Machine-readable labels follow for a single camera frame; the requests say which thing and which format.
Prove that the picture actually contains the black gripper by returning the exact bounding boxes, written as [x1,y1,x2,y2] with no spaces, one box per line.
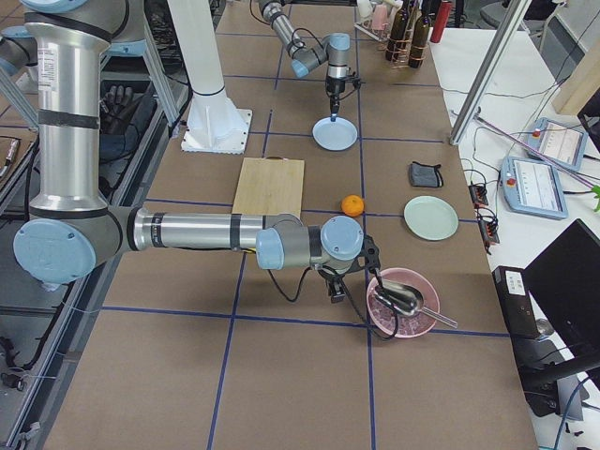
[325,75,347,121]
[317,265,347,303]

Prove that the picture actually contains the light blue plate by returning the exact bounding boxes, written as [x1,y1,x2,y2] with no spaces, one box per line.
[312,117,358,152]

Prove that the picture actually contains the orange mandarin fruit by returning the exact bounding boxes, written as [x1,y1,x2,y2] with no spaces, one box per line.
[340,194,365,218]

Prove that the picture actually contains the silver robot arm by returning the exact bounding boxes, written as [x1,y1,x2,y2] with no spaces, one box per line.
[13,1,374,303]
[259,1,351,122]

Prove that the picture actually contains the mint green plate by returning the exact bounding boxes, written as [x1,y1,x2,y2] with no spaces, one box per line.
[404,196,458,241]

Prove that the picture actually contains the clear ice cubes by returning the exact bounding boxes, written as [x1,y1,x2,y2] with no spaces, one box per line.
[367,292,436,338]

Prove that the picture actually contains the metal ice scoop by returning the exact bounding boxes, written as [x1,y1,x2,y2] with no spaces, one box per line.
[375,279,458,329]

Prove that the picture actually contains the dark wine bottle left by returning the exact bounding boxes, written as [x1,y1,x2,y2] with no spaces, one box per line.
[385,0,413,61]

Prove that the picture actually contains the dark wine bottle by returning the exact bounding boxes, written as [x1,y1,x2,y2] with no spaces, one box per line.
[385,0,413,61]
[408,0,431,68]

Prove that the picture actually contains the pink bowl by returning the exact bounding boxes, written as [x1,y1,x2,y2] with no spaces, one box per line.
[367,267,441,312]

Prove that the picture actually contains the pink cup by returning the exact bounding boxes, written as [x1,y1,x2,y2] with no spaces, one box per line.
[371,4,388,32]

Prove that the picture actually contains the dark wine bottle right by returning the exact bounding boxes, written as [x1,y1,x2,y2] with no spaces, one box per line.
[408,0,431,68]

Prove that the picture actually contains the wooden cutting board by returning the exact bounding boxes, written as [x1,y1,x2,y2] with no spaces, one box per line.
[232,157,305,218]

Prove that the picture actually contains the dark grey folded cloth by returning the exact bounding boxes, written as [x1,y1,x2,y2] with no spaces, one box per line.
[409,161,444,188]

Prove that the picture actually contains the red bottle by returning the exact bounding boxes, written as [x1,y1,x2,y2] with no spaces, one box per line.
[429,0,454,43]

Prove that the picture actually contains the black orange connector block lower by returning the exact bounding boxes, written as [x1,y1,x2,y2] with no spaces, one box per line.
[475,208,500,248]

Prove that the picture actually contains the black orange connector block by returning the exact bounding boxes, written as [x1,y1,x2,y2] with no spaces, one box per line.
[475,208,500,248]
[468,184,488,208]

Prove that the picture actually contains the black orange connector block upper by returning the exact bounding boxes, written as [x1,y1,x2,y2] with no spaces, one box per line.
[468,184,488,208]

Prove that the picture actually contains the black computer box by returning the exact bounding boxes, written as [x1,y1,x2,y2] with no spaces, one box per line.
[492,265,548,341]

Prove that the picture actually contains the near teach pendant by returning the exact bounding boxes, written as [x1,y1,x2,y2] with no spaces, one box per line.
[501,157,568,220]

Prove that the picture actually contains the teach pendant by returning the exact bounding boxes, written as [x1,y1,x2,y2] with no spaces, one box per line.
[501,157,568,220]
[527,117,588,171]

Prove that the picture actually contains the black robotic hand model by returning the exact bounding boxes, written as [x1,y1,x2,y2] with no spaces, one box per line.
[99,84,142,135]

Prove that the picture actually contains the black monitor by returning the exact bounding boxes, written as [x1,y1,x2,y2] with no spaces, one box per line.
[525,218,599,355]

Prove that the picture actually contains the far teach pendant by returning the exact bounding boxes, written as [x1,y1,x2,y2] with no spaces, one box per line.
[527,117,588,171]

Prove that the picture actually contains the wooden board leaning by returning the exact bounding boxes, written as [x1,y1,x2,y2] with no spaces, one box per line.
[552,40,600,115]

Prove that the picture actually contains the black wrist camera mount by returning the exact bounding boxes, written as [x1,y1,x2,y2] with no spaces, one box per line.
[355,234,381,279]

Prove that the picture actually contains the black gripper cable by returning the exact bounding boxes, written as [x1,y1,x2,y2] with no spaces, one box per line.
[266,262,404,341]

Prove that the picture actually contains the copper wire bottle rack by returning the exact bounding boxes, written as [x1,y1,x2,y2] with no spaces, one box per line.
[387,32,427,68]

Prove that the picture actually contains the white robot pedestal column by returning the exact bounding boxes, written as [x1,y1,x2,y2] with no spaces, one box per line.
[168,0,252,155]

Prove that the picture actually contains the aluminium frame post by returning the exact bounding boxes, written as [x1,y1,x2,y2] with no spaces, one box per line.
[449,0,532,145]

